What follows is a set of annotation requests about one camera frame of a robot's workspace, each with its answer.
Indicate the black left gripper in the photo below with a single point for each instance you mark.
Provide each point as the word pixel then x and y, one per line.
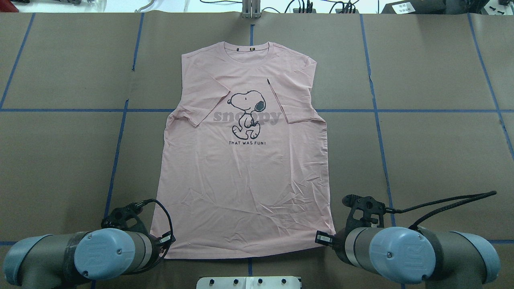
pixel 157 245

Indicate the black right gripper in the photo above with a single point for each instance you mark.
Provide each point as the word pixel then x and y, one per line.
pixel 338 242

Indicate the pink Snoopy t-shirt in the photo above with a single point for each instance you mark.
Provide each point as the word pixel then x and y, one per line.
pixel 244 170

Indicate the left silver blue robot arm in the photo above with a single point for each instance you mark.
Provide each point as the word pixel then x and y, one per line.
pixel 69 260

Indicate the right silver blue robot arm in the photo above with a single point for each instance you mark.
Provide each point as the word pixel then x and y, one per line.
pixel 439 260

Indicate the black power adapter box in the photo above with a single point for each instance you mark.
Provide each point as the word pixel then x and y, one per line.
pixel 415 7

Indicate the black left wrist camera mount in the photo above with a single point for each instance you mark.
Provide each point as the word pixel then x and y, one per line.
pixel 126 218

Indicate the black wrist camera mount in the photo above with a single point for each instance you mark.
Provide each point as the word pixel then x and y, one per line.
pixel 126 218
pixel 366 212

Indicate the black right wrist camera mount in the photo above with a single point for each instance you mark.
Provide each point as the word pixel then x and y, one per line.
pixel 366 212

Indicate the white pillar base mount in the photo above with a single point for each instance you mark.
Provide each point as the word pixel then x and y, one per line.
pixel 255 282

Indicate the aluminium frame post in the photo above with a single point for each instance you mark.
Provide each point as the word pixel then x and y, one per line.
pixel 251 9

